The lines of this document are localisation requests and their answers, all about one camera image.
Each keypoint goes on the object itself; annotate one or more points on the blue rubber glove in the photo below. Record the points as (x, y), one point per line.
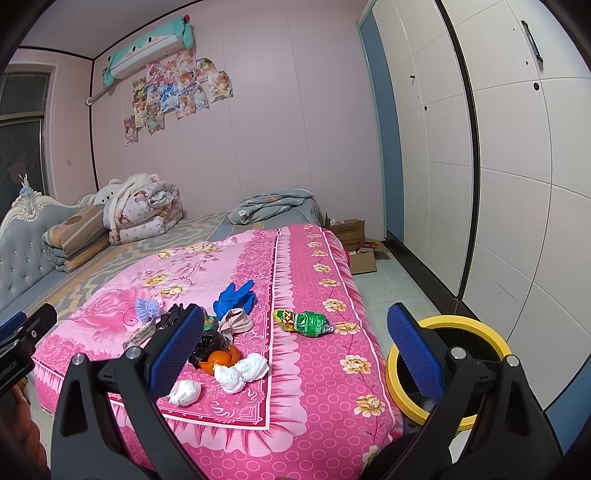
(235, 298)

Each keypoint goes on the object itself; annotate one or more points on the folded floral quilt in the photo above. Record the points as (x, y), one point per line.
(141, 207)

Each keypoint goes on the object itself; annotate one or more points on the window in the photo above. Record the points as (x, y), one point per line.
(23, 109)

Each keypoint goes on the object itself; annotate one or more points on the black wardrobe handle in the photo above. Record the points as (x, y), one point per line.
(532, 42)

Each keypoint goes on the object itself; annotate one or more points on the grey folded blanket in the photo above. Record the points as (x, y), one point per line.
(268, 205)

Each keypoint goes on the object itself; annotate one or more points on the grey patterned bed sheet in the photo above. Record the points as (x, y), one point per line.
(138, 253)

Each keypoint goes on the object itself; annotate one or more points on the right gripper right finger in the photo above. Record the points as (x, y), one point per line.
(486, 422)

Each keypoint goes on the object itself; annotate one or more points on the grey tufted headboard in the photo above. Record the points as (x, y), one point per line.
(26, 272)

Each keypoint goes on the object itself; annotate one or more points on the orange peel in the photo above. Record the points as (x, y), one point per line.
(226, 358)

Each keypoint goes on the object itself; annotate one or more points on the white paper label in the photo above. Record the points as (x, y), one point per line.
(140, 336)

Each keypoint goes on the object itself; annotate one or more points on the flat open cardboard box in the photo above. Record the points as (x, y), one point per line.
(364, 260)

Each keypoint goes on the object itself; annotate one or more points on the yellow rimmed black trash bin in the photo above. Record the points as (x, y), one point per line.
(481, 341)

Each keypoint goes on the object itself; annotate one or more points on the beige pink cloth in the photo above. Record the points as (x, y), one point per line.
(236, 321)

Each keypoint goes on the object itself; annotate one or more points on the pink floral bedspread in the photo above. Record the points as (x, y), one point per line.
(321, 412)

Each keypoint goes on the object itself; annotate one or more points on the striped brown pillow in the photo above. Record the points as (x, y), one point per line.
(77, 240)

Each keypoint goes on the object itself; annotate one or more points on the white wardrobe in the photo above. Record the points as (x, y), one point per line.
(496, 168)

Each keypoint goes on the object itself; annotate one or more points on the person's left hand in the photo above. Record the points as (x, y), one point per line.
(26, 430)

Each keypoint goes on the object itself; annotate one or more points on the anime posters on wall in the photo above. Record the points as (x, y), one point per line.
(183, 86)

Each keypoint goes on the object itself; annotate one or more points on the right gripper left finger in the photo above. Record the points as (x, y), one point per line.
(86, 439)

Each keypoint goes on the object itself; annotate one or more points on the green yellow snack wrapper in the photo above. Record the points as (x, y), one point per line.
(308, 324)

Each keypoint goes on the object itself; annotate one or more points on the purple foam net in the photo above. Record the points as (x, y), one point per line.
(147, 310)

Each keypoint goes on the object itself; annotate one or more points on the covered wall air conditioner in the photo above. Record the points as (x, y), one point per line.
(161, 42)

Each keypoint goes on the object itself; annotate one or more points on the white tissue small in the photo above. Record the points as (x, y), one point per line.
(184, 393)

